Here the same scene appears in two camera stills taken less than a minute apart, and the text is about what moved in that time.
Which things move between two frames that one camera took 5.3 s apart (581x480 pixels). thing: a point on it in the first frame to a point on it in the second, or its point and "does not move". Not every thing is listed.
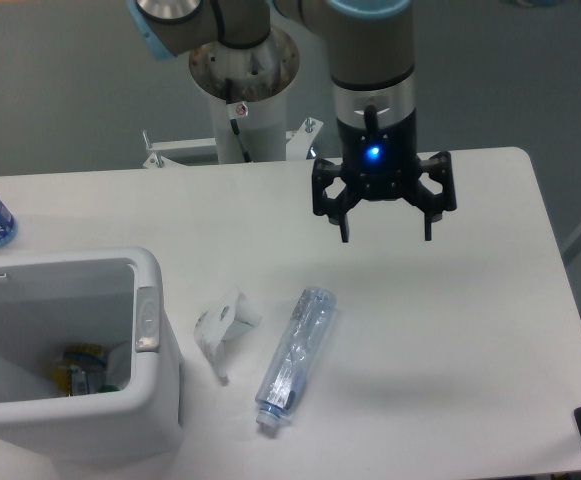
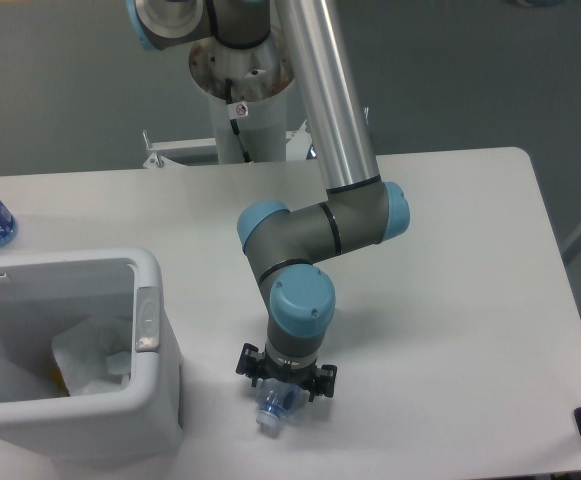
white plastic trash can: [28, 308] does not move
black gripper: [382, 163] to [255, 364]
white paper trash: [227, 317] to [94, 355]
